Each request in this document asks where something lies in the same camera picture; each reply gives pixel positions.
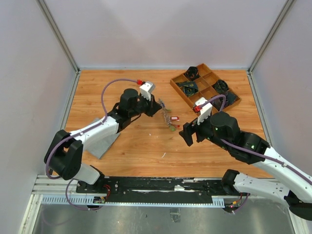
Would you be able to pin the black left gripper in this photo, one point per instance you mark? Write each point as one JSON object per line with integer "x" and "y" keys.
{"x": 153, "y": 106}

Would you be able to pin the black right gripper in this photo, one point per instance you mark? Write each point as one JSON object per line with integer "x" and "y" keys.
{"x": 189, "y": 128}

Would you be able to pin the large metal keyring disc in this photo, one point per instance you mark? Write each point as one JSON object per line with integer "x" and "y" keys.
{"x": 169, "y": 119}

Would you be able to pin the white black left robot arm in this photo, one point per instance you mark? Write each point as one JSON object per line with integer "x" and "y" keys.
{"x": 64, "y": 155}

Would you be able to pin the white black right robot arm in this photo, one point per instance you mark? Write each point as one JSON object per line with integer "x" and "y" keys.
{"x": 293, "y": 187}

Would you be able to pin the dark folded cloth pair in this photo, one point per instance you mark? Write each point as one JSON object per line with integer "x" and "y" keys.
{"x": 230, "y": 97}

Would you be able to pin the blue patterned folded cloth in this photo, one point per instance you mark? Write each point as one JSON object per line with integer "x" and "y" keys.
{"x": 189, "y": 88}

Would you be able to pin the dark green folded cloth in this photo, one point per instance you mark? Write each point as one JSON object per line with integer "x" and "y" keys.
{"x": 220, "y": 86}

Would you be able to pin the wooden compartment tray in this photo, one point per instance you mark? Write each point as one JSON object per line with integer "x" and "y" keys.
{"x": 205, "y": 81}

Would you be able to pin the dark patterned folded cloth top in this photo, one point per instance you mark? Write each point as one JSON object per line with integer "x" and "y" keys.
{"x": 192, "y": 73}

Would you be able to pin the grey felt cloth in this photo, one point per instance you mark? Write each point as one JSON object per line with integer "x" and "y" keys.
{"x": 102, "y": 143}

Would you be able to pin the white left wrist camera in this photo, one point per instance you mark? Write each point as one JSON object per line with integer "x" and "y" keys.
{"x": 146, "y": 90}

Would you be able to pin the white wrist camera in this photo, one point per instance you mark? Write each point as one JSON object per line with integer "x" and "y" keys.
{"x": 146, "y": 90}
{"x": 203, "y": 108}

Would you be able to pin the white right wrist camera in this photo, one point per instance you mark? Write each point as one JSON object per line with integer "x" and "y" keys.
{"x": 203, "y": 108}

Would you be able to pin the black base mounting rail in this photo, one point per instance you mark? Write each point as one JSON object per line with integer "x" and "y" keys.
{"x": 157, "y": 190}

